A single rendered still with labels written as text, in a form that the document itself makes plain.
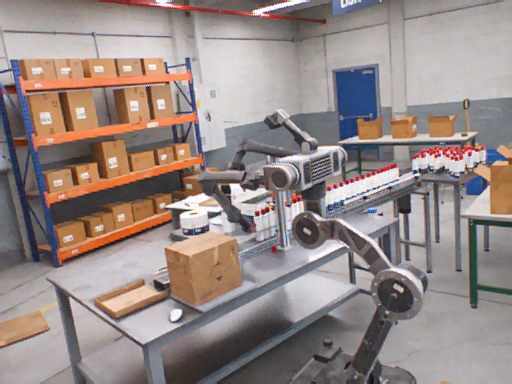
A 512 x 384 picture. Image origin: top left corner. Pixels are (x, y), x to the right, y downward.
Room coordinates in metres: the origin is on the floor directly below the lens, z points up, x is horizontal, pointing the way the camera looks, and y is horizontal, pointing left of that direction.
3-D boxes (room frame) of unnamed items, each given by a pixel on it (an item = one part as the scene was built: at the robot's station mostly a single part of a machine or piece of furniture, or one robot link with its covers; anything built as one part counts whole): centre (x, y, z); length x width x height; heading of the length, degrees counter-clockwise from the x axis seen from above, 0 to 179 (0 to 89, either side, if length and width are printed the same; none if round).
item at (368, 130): (8.37, -2.17, 0.97); 0.47 x 0.41 x 0.37; 137
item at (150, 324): (3.03, 0.21, 0.82); 2.10 x 1.31 x 0.02; 131
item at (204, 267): (2.29, 0.33, 0.99); 0.30 x 0.24 x 0.27; 131
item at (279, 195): (2.88, -0.14, 1.16); 0.04 x 0.04 x 0.67; 41
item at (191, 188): (7.39, 0.77, 0.32); 1.20 x 0.83 x 0.64; 50
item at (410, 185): (3.88, -1.07, 0.47); 1.17 x 0.38 x 0.94; 131
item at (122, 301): (2.31, 0.75, 0.85); 0.30 x 0.26 x 0.04; 131
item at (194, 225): (3.29, 0.50, 0.95); 0.20 x 0.20 x 0.14
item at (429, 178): (4.43, -1.86, 0.46); 0.73 x 0.62 x 0.93; 131
